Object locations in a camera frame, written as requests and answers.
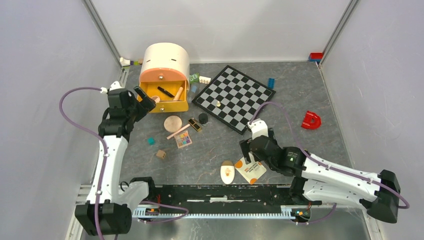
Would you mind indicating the small teal cube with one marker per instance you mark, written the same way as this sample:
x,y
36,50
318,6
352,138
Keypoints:
x,y
151,141

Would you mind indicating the white lego brick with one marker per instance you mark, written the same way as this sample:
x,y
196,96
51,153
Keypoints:
x,y
204,80

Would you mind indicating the black tube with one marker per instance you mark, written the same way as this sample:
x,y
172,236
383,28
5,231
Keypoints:
x,y
166,92

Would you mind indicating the wooden handle makeup brush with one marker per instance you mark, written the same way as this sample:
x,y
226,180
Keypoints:
x,y
178,94

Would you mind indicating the black grey chessboard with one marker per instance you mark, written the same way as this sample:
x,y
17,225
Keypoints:
x,y
239,94

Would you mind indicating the red blue bricks corner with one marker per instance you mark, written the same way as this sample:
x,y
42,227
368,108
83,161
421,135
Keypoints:
x,y
315,57

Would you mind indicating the red letter D toy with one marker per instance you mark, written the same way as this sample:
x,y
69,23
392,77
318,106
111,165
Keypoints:
x,y
311,121

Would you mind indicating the white orange sachet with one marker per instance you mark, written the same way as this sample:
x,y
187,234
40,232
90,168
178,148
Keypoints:
x,y
251,172

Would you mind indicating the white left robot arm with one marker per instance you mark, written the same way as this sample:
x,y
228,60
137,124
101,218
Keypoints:
x,y
106,212

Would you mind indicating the pink lip pencil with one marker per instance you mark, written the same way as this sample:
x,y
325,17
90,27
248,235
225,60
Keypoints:
x,y
178,131

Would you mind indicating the small wooden cube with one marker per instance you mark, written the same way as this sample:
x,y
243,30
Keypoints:
x,y
161,154

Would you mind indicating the small round pink jar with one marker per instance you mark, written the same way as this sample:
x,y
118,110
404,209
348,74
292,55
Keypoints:
x,y
156,99

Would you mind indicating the blue lego brick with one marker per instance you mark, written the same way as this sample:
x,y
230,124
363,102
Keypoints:
x,y
271,83

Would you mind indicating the yellow drawer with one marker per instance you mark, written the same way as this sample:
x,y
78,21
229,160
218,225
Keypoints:
x,y
167,105

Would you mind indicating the green toy block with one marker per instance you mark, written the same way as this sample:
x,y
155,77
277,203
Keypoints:
x,y
194,78

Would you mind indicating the colourful eyeshadow palette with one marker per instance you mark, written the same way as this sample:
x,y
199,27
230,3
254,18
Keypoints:
x,y
183,139

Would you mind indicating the round pink compact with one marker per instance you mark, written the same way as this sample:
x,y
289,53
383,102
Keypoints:
x,y
172,123

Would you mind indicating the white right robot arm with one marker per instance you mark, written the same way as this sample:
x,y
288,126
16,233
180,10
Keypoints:
x,y
318,180

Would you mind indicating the white round drawer organizer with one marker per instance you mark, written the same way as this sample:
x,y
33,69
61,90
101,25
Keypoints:
x,y
166,55

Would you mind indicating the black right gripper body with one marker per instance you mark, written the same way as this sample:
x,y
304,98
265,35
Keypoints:
x,y
243,144

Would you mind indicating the black mounting rail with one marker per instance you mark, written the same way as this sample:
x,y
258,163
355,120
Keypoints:
x,y
228,199

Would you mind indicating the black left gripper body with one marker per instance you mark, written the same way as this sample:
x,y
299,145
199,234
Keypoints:
x,y
135,110

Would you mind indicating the black round cap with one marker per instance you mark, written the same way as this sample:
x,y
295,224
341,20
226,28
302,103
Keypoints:
x,y
203,118

